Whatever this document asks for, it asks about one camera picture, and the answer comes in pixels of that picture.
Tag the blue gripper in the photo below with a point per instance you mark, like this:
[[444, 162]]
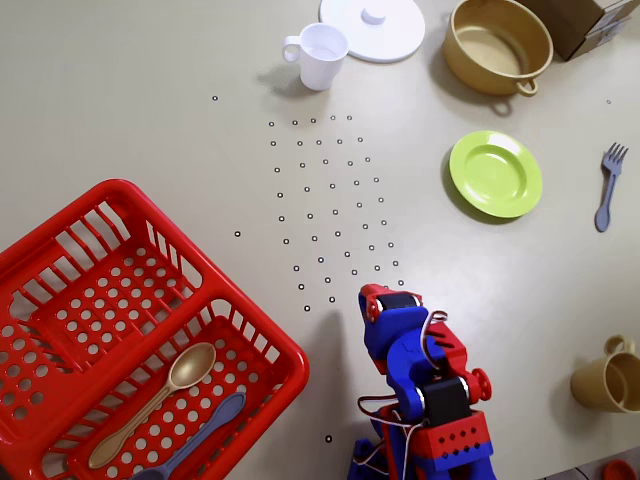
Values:
[[398, 303]]

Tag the green plastic plate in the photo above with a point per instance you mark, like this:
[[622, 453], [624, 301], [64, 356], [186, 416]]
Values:
[[495, 175]]

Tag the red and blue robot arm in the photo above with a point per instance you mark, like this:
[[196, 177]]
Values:
[[455, 442]]

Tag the red plastic dish rack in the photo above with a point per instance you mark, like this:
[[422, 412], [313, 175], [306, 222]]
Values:
[[295, 365]]

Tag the blue-grey plastic spoon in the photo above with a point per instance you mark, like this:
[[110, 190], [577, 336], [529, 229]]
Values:
[[227, 409]]

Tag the gold plastic spoon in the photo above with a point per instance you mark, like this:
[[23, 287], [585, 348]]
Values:
[[192, 367]]

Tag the beige plastic mug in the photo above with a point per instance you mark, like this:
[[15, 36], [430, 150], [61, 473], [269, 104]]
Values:
[[590, 385]]

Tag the white plastic cup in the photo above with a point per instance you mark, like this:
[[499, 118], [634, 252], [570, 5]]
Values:
[[317, 70]]

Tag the gold plastic pot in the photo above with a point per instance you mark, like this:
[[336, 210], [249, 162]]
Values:
[[475, 70]]

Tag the blue-grey plastic fork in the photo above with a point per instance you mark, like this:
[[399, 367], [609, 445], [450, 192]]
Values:
[[612, 185]]

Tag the white round pot lid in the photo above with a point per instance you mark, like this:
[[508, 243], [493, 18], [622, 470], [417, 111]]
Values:
[[395, 35]]

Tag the red round object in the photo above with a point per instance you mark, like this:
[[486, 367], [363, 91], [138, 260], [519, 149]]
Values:
[[619, 472]]

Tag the brown cardboard box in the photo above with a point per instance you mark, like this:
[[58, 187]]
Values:
[[565, 25]]

